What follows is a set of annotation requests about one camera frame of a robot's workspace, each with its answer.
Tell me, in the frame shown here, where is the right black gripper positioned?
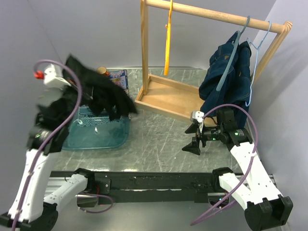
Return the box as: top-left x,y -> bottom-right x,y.
182,122 -> 223,155

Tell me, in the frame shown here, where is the denim garment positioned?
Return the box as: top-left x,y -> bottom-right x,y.
199,31 -> 239,113

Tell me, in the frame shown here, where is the blue denim skirt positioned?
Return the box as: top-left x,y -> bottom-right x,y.
231,40 -> 252,128

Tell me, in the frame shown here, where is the black garment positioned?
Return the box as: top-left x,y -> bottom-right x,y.
36,54 -> 139,135

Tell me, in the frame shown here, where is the grey-blue plastic hanger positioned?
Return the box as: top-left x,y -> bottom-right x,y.
216,16 -> 250,92

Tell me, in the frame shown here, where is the light blue wire hanger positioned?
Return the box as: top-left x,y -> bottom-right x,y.
245,21 -> 272,107

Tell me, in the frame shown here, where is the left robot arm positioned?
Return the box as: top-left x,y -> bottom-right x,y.
0,88 -> 114,231

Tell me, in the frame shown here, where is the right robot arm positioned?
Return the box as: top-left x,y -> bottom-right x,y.
183,104 -> 293,231

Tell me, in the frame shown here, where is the yellow plastic hanger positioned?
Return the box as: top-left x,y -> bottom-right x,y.
164,0 -> 173,76

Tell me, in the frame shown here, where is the wooden clothes rack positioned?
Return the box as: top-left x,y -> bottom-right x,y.
135,0 -> 293,123

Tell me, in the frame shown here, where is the patterned blue placemat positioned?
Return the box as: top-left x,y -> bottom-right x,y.
108,70 -> 136,121

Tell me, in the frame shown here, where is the orange cup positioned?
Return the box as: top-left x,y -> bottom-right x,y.
97,66 -> 109,76

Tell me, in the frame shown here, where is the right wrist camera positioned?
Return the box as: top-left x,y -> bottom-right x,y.
190,111 -> 205,132

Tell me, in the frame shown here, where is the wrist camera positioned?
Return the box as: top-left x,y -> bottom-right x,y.
34,64 -> 71,89
190,111 -> 205,132

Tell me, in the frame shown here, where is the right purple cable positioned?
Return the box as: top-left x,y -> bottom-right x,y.
190,103 -> 259,227

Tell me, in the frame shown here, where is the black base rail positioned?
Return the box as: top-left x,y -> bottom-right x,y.
48,171 -> 241,205

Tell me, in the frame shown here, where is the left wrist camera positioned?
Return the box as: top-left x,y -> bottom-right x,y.
34,64 -> 71,89

